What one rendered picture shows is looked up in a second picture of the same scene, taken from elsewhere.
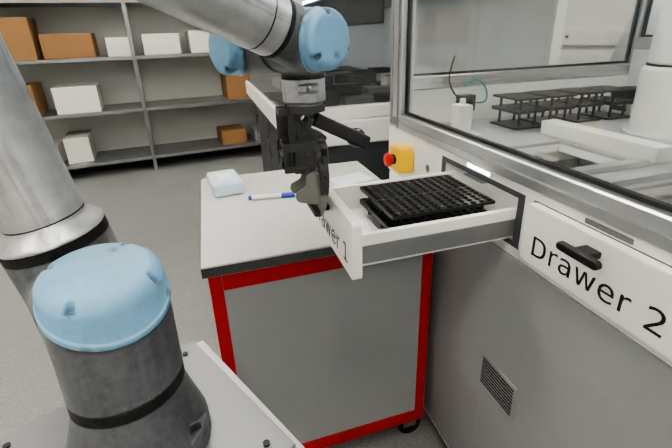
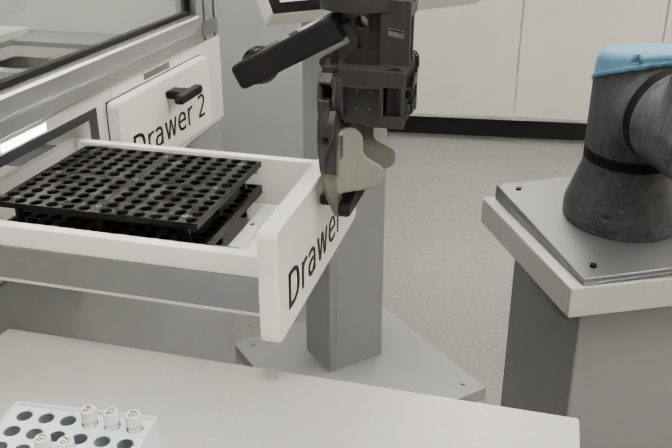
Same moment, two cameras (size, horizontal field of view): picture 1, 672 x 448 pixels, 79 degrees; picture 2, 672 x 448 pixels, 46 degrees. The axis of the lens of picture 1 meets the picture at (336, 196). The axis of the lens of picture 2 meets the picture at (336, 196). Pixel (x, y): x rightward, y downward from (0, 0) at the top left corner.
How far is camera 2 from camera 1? 1.42 m
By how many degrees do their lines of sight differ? 126
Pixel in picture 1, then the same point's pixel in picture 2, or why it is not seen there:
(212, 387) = (559, 230)
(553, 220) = (142, 97)
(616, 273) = not seen: hidden behind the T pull
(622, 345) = not seen: hidden behind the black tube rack
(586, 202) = (139, 59)
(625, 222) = (164, 50)
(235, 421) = (540, 205)
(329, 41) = not seen: outside the picture
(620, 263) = (182, 83)
